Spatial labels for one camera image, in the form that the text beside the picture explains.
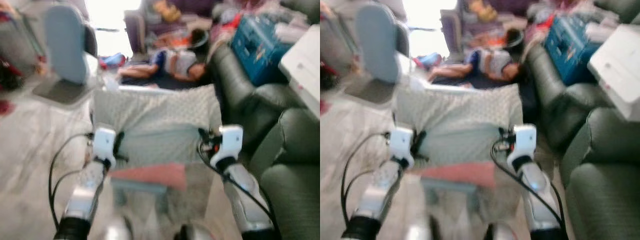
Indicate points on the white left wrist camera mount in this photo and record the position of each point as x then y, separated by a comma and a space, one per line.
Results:
104, 142
401, 142

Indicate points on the grey robot leg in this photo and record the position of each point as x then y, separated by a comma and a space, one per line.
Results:
117, 230
422, 230
195, 233
500, 233

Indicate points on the large white box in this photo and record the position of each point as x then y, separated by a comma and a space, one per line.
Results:
617, 70
305, 65

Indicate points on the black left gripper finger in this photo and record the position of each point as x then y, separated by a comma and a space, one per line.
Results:
119, 140
419, 140

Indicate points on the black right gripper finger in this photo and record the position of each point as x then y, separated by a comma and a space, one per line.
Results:
502, 133
203, 134

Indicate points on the dark green leather sofa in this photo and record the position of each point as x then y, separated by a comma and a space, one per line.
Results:
600, 185
290, 175

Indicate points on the grey right robot leg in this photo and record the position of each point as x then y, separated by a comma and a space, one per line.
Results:
195, 233
500, 233

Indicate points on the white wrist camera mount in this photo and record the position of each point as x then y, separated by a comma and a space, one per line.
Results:
230, 140
401, 142
524, 142
104, 142

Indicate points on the flat pink pad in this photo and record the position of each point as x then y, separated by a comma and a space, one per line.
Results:
457, 175
150, 176

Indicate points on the grey left robot leg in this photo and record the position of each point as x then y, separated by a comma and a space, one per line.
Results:
117, 230
422, 230

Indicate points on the person lying down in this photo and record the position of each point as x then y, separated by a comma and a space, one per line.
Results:
175, 62
487, 62

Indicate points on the purple sofa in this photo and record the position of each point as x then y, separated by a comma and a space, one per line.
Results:
135, 27
450, 27

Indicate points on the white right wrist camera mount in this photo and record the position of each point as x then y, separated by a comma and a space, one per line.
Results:
524, 142
230, 140

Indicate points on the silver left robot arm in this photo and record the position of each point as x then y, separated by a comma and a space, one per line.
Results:
375, 195
82, 195

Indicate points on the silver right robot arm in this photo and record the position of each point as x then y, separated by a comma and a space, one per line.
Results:
540, 195
242, 195

